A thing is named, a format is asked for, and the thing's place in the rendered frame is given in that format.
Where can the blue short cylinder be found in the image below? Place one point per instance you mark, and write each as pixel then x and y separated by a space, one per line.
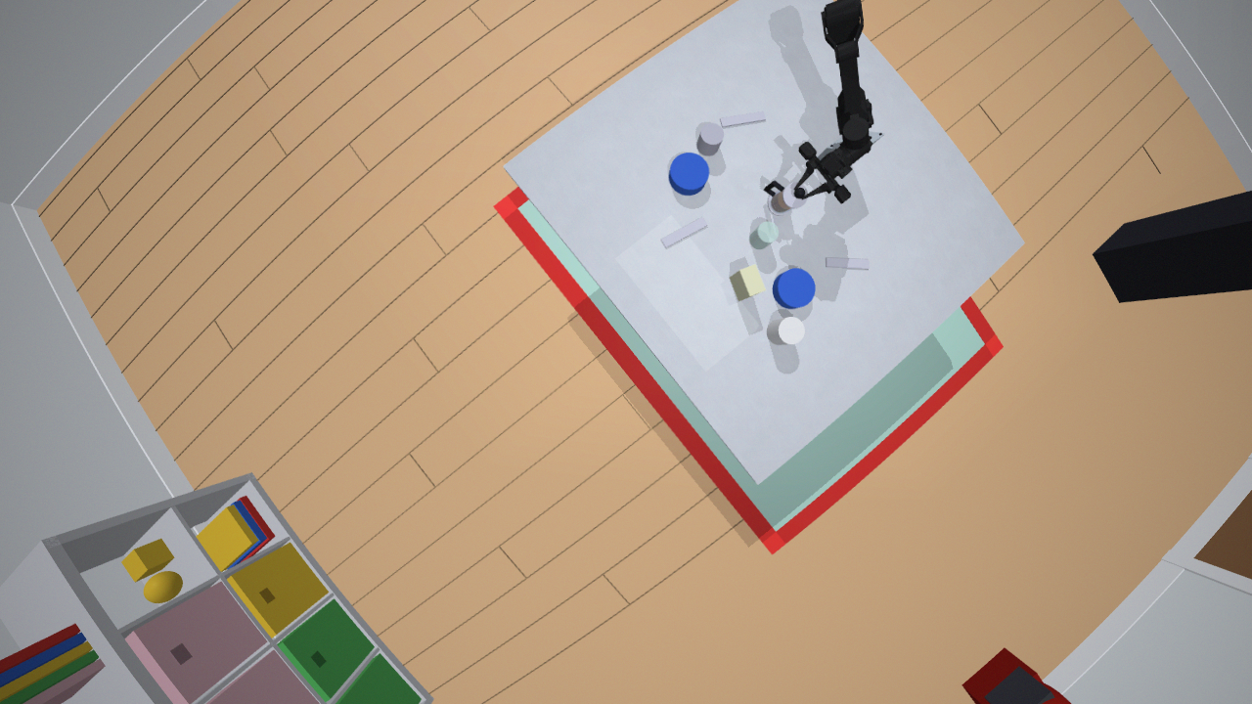
pixel 794 288
pixel 688 174

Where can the french press coffee maker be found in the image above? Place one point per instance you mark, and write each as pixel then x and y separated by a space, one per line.
pixel 781 201

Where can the pale lavender flat bar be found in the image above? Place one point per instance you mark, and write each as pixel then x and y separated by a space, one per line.
pixel 837 262
pixel 742 119
pixel 684 232

